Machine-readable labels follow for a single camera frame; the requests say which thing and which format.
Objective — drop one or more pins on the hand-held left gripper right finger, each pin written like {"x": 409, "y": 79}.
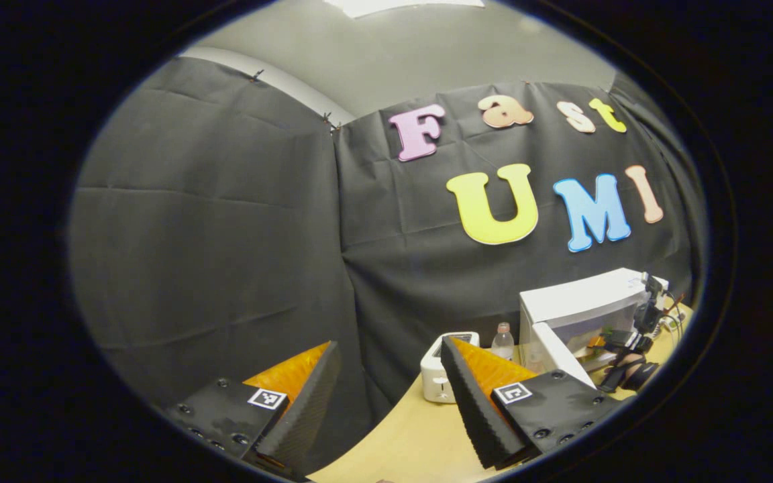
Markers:
{"x": 474, "y": 409}

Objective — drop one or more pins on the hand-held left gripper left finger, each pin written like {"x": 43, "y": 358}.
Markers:
{"x": 306, "y": 416}

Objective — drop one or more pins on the white microwave oven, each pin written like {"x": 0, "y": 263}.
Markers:
{"x": 574, "y": 298}

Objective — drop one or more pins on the white toaster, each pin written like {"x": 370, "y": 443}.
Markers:
{"x": 435, "y": 382}

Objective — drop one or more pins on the clear plastic bottle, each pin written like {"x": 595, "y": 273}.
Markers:
{"x": 502, "y": 345}

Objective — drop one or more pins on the black backdrop cloth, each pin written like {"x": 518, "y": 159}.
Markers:
{"x": 225, "y": 235}

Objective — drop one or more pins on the large ceiling light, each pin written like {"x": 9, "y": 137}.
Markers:
{"x": 400, "y": 5}

